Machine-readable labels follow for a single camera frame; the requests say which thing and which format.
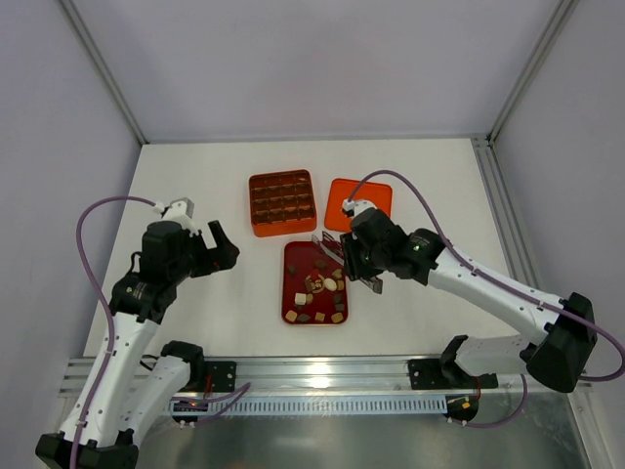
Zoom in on aluminium frame post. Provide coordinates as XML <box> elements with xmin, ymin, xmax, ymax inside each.
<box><xmin>486</xmin><ymin>0</ymin><xmax>579</xmax><ymax>146</ymax></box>
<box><xmin>57</xmin><ymin>0</ymin><xmax>148</xmax><ymax>146</ymax></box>

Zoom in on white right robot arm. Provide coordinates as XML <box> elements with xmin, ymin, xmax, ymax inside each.
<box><xmin>341</xmin><ymin>200</ymin><xmax>597</xmax><ymax>393</ymax></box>

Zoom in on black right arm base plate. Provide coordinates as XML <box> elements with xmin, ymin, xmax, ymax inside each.
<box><xmin>407</xmin><ymin>359</ymin><xmax>447</xmax><ymax>391</ymax></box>

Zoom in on orange chocolate box with tray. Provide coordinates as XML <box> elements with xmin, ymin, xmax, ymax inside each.
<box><xmin>248</xmin><ymin>169</ymin><xmax>317</xmax><ymax>237</ymax></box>

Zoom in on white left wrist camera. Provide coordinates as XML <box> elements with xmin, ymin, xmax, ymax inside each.
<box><xmin>152</xmin><ymin>197</ymin><xmax>199</xmax><ymax>235</ymax></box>

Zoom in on slotted cable duct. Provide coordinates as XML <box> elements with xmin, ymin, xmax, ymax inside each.
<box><xmin>168</xmin><ymin>394</ymin><xmax>447</xmax><ymax>418</ymax></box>

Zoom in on aluminium frame post left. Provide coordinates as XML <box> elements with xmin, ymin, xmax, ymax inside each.
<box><xmin>57</xmin><ymin>0</ymin><xmax>148</xmax><ymax>146</ymax></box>

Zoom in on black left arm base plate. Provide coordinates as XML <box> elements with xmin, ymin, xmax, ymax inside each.
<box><xmin>202</xmin><ymin>361</ymin><xmax>237</xmax><ymax>394</ymax></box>

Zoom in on aluminium front rail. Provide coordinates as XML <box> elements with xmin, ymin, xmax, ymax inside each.
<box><xmin>58</xmin><ymin>354</ymin><xmax>592</xmax><ymax>398</ymax></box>

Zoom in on red rectangular tray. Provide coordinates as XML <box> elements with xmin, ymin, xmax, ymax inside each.
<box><xmin>280</xmin><ymin>241</ymin><xmax>350</xmax><ymax>326</ymax></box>

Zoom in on white oval chocolate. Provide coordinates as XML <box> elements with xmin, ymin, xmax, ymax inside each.
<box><xmin>323</xmin><ymin>278</ymin><xmax>337</xmax><ymax>291</ymax></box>

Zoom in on white square chocolate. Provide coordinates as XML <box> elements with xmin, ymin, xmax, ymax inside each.
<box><xmin>294</xmin><ymin>293</ymin><xmax>307</xmax><ymax>305</ymax></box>

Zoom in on aluminium side rail right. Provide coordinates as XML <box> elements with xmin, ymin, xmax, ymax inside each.
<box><xmin>471</xmin><ymin>135</ymin><xmax>540</xmax><ymax>287</ymax></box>

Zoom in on orange box lid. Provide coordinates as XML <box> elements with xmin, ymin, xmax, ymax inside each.
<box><xmin>324</xmin><ymin>178</ymin><xmax>393</xmax><ymax>233</ymax></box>

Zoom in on aluminium frame post right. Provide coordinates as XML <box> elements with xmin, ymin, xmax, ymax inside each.
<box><xmin>486</xmin><ymin>0</ymin><xmax>579</xmax><ymax>146</ymax></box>

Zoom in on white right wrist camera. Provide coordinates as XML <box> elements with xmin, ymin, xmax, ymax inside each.
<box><xmin>341</xmin><ymin>198</ymin><xmax>377</xmax><ymax>219</ymax></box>

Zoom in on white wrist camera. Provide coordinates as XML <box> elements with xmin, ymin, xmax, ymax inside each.
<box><xmin>341</xmin><ymin>198</ymin><xmax>377</xmax><ymax>219</ymax></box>
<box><xmin>152</xmin><ymin>197</ymin><xmax>199</xmax><ymax>235</ymax></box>

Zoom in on metal tongs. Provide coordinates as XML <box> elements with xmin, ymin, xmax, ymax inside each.
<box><xmin>312</xmin><ymin>231</ymin><xmax>383</xmax><ymax>294</ymax></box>

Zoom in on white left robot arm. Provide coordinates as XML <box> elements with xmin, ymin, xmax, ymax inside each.
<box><xmin>35</xmin><ymin>221</ymin><xmax>239</xmax><ymax>468</ymax></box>

